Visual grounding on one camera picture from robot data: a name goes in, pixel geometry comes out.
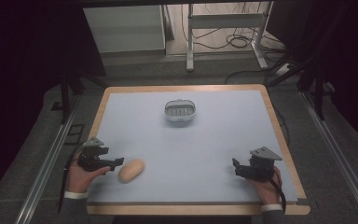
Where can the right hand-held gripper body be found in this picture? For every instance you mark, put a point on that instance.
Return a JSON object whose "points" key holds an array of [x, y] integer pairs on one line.
{"points": [[259, 166]]}

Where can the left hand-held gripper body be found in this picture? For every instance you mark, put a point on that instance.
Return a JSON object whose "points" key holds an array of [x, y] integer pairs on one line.
{"points": [[91, 157]]}

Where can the brown bread roll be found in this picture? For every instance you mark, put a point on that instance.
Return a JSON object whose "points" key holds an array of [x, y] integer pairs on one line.
{"points": [[131, 170]]}

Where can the person's left hand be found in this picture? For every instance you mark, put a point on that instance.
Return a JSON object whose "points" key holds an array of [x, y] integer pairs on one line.
{"points": [[82, 178]]}

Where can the person's right hand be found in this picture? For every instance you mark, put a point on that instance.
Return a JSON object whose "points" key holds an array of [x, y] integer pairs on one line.
{"points": [[268, 188]]}

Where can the light blue table mat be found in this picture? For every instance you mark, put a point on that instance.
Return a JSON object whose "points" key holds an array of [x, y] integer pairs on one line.
{"points": [[186, 146]]}

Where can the black metal stand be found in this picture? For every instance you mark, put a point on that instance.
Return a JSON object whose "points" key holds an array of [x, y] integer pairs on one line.
{"points": [[313, 74], [71, 77]]}

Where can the white power strip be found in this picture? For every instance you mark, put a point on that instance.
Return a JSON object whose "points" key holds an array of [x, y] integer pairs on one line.
{"points": [[284, 69]]}

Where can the grey cabinet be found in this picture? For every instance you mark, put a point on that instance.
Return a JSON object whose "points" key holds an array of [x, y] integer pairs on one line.
{"points": [[126, 28]]}

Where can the silver floor rail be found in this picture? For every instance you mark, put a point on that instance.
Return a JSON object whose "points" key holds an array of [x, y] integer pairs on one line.
{"points": [[338, 155], [45, 169]]}

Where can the white metal table frame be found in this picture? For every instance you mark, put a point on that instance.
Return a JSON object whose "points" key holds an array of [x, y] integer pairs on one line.
{"points": [[227, 28]]}

